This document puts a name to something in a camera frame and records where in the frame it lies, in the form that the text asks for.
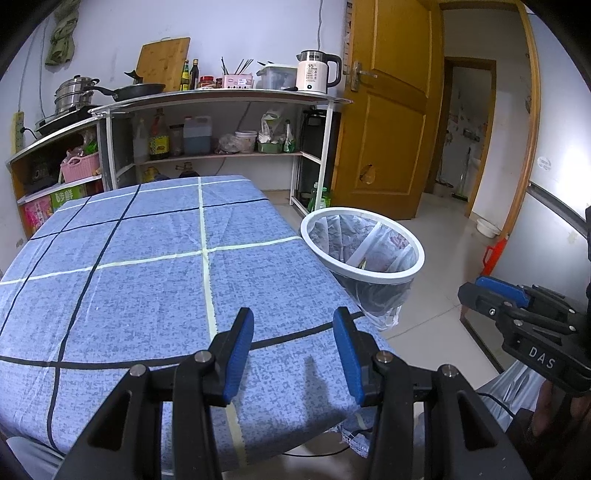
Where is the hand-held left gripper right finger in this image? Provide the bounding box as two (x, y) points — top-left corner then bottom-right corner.
(332, 306), (534, 480)

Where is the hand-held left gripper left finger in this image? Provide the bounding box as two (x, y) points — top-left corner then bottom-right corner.
(53, 307), (256, 480)

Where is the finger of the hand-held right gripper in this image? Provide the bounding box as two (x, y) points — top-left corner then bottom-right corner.
(458, 282), (583, 343)
(475, 275), (585, 322)

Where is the white trash bin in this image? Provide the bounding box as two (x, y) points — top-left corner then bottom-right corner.
(300, 208), (426, 331)

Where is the person's right forearm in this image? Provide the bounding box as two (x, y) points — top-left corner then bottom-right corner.
(505, 406), (591, 464)

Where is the person's right hand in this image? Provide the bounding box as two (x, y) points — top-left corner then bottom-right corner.
(532, 381), (591, 445)

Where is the red dustpan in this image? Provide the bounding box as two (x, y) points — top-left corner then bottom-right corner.
(482, 234), (509, 278)

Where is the person's right leg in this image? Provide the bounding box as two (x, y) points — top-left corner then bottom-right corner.
(475, 360), (548, 417)

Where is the blue checked tablecloth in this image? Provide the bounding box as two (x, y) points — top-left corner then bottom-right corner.
(0, 174), (394, 472)

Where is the white refrigerator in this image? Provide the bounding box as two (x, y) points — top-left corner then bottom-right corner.
(502, 14), (591, 298)

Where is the wooden door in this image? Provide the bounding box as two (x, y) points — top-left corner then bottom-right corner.
(332, 0), (447, 222)

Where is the black appliance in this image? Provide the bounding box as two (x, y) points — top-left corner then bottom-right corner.
(295, 108), (343, 200)

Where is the blue liquid jug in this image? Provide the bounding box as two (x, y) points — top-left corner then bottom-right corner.
(183, 115), (213, 156)

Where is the yellow label vinegar bottle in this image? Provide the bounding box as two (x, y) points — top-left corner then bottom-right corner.
(148, 108), (171, 161)

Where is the green cardboard box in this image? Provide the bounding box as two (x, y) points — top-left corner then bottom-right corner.
(50, 184), (89, 213)

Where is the white plastic bottle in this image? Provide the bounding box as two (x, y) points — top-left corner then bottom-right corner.
(133, 120), (149, 162)

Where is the white food bag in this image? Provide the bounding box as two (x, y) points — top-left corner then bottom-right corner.
(259, 108), (287, 144)

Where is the pink cardboard box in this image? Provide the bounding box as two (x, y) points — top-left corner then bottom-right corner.
(23, 194), (54, 239)

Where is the pink plastic basket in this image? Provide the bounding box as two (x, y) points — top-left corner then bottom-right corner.
(61, 150), (102, 184)

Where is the black pot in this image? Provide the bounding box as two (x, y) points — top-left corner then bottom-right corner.
(25, 157), (57, 193)

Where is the white electric kettle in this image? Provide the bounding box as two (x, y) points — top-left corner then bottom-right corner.
(295, 50), (343, 93)

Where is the wooden side shelf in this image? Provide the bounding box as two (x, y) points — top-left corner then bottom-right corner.
(6, 115), (112, 241)

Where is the clear plastic lidded container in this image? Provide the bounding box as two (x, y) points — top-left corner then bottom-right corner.
(255, 65), (299, 91)

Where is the black frying pan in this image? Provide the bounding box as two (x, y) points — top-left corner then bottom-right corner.
(90, 71), (166, 103)

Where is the bundle of chopsticks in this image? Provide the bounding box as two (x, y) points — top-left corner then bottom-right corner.
(221, 56), (255, 77)

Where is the black induction cooker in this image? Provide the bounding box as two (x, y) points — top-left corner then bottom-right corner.
(34, 105), (100, 136)

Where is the wooden cutting board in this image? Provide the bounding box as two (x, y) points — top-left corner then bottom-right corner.
(137, 37), (191, 93)

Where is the steel steamer pot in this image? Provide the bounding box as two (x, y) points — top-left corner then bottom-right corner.
(54, 76), (100, 114)

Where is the green hanging cloth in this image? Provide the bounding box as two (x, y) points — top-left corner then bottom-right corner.
(45, 0), (77, 66)

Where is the wooden door frame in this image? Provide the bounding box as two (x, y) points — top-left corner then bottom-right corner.
(434, 0), (542, 241)

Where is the metal door handle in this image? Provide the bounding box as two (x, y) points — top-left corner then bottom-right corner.
(350, 61), (379, 91)

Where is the white frame kitchen rack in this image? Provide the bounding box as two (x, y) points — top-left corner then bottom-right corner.
(88, 88), (354, 219)

